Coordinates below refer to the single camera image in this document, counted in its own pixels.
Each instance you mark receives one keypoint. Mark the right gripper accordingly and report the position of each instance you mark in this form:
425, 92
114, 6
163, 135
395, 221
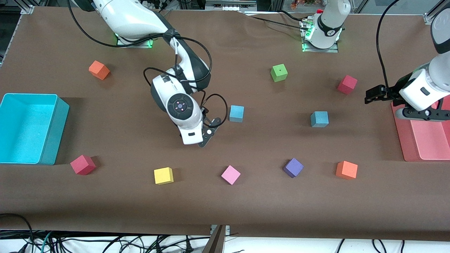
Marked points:
206, 111

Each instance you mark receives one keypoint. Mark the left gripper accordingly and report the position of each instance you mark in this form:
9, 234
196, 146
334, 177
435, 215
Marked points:
389, 93

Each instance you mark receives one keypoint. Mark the light blue foam cube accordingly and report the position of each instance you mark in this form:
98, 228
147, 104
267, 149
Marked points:
236, 114
319, 119

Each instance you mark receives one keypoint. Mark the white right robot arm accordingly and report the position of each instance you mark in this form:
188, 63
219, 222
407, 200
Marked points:
130, 19

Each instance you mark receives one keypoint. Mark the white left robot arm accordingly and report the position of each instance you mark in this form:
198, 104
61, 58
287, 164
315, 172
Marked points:
422, 88

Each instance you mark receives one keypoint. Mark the brown table cloth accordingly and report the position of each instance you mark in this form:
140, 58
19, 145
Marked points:
225, 147

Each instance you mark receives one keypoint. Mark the red foam cube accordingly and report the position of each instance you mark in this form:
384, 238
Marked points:
83, 165
347, 84

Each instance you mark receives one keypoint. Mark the pink foam cube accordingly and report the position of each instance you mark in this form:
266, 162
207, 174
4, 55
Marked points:
230, 174

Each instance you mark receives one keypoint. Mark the pink plastic bin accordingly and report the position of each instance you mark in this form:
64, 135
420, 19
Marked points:
407, 140

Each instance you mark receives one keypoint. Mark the yellow foam cube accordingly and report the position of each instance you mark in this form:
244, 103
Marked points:
163, 175

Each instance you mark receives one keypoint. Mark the orange foam cube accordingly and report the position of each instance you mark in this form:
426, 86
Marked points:
346, 170
99, 70

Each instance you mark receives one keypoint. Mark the green foam cube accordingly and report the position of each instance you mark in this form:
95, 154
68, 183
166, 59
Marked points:
279, 73

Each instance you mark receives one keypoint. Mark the purple foam cube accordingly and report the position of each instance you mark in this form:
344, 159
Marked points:
293, 167

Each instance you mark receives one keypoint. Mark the dark metal bar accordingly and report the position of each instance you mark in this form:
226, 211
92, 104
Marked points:
215, 242

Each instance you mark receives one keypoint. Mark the grey equipment box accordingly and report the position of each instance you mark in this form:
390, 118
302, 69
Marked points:
230, 4

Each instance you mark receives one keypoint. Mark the cyan plastic bin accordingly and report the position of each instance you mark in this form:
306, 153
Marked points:
24, 133

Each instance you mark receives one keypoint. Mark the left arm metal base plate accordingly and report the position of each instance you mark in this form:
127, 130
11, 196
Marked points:
334, 50

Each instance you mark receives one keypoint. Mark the aluminium frame profile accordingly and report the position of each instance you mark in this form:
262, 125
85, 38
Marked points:
430, 17

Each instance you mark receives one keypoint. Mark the silver metal bracket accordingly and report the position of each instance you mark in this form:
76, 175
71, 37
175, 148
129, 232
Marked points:
227, 229

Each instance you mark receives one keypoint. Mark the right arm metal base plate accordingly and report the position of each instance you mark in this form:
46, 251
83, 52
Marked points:
140, 45

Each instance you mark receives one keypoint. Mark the aluminium corner bracket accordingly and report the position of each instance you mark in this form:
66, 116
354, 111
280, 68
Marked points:
28, 10

